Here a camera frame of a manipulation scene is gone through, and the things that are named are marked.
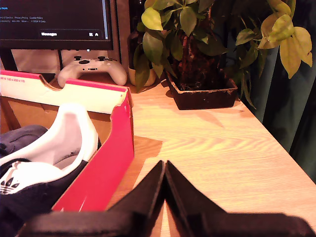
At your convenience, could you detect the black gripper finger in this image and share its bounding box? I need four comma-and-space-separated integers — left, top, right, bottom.
164, 160, 228, 237
107, 159, 166, 237

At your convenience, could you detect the red shoebox with lid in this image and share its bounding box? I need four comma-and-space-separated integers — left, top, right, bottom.
0, 70, 135, 213

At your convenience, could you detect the dark square planter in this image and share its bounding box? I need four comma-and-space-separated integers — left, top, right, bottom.
166, 71, 239, 111

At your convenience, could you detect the small cream pot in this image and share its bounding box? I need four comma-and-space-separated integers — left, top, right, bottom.
128, 66, 157, 87

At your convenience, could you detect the black white sneaker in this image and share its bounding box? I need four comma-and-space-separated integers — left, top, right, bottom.
0, 103, 102, 237

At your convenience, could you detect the dark green curtain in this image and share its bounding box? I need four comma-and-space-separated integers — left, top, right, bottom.
212, 0, 316, 183

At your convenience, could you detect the white game controller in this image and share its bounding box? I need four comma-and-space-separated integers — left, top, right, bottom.
57, 55, 128, 87

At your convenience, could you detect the dark blue sneaker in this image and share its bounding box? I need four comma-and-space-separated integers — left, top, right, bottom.
0, 124, 49, 158

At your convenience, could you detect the green leafy plant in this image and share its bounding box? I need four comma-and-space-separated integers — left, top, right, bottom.
133, 0, 313, 109

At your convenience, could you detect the monitor with dark feed screen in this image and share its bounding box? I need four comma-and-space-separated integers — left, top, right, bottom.
0, 0, 114, 72

